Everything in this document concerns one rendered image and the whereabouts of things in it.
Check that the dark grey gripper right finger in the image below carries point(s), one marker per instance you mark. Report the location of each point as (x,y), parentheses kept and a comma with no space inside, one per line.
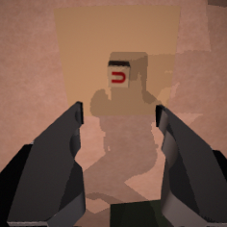
(195,176)

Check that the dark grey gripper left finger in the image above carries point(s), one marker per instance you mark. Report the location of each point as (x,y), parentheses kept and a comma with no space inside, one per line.
(42,185)

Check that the tan flat mat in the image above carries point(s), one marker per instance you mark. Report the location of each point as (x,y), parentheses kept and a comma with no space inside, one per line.
(143,35)

